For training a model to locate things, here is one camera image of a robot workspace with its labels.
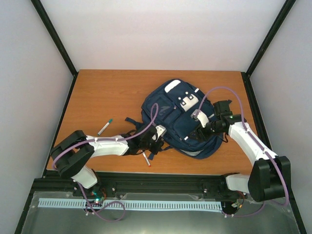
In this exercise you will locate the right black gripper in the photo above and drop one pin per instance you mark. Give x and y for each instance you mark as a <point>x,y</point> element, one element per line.
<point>200,133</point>

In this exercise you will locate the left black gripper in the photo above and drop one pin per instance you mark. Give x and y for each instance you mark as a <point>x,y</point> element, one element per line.
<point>155,151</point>

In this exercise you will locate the red marker pen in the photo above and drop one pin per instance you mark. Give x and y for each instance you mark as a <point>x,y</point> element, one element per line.
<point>146,159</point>

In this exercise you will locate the navy blue student backpack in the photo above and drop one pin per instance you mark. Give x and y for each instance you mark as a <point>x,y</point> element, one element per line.
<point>177,100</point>

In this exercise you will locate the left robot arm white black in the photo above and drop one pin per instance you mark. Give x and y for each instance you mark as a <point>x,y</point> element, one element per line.
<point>72,154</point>

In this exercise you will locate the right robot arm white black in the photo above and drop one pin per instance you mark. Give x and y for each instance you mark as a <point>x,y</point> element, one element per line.
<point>270,174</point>

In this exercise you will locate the teal capped white marker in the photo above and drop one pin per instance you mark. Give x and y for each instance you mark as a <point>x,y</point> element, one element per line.
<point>104,127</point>

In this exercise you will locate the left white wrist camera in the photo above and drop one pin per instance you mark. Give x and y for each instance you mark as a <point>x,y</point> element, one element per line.
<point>160,132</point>

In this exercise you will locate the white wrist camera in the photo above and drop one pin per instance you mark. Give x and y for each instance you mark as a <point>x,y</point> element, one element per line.
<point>201,117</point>
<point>160,132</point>

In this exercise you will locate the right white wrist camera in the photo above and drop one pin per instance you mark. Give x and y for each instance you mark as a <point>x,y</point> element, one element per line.
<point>201,117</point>

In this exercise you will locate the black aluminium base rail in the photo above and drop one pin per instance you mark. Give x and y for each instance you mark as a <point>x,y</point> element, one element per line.
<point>111,185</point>

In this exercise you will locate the light blue slotted cable duct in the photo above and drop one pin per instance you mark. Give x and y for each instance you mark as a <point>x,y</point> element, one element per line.
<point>132,205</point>

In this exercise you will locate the right black frame post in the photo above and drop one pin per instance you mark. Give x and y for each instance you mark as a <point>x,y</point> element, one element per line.
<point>277,23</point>

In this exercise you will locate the black frame post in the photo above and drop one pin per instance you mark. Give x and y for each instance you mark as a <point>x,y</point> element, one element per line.
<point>277,23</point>
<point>38,6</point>

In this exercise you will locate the left black frame post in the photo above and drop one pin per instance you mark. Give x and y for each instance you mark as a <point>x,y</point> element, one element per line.
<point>38,6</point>

